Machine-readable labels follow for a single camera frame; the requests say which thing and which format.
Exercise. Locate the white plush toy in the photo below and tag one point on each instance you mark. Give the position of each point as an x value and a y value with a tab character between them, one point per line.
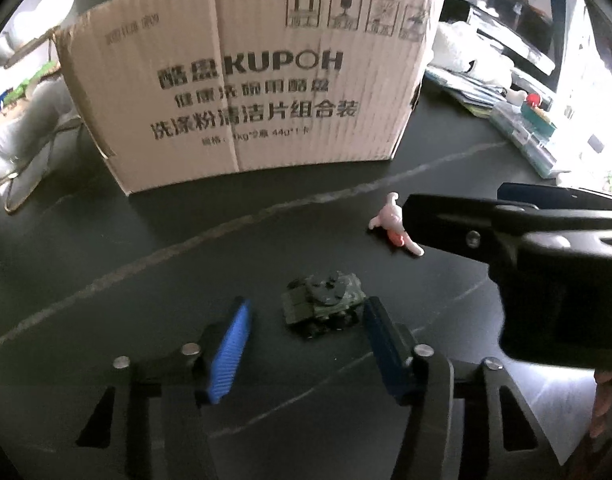
465	52

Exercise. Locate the person's right hand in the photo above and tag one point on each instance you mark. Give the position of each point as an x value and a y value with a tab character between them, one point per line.
604	400

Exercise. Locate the pink rabbit figurine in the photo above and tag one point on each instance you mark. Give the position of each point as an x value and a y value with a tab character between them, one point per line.
390	217

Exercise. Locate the green toy tank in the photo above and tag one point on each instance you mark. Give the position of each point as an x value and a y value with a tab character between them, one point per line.
321	300

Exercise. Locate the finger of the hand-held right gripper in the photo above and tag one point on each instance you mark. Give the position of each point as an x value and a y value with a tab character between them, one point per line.
450	222
560	198

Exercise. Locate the brown cardboard box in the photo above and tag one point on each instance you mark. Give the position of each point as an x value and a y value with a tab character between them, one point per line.
261	110

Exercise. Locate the black marble desktop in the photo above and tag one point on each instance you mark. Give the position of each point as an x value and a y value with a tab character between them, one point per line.
136	270

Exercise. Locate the black wall shelf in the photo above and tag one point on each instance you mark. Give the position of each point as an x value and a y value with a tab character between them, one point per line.
505	15

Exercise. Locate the white shell snack bowl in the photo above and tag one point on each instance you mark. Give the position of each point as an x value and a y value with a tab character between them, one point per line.
31	82

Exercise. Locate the white shell two-tier stand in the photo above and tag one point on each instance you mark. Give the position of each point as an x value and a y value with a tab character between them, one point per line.
16	130

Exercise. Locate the stack of papers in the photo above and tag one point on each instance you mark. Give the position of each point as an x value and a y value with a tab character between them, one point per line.
460	92

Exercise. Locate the small white figurine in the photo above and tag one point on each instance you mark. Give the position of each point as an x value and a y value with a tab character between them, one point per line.
516	96

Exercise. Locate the clear plastic storage box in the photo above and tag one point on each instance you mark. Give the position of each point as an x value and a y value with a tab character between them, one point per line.
523	142

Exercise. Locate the red and green toy boat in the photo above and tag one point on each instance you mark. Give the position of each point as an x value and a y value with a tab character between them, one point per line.
538	115

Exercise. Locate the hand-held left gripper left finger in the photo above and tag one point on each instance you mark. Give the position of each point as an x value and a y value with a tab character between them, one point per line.
231	355

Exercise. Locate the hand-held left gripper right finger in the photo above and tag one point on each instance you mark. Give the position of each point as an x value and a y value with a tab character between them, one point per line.
385	350

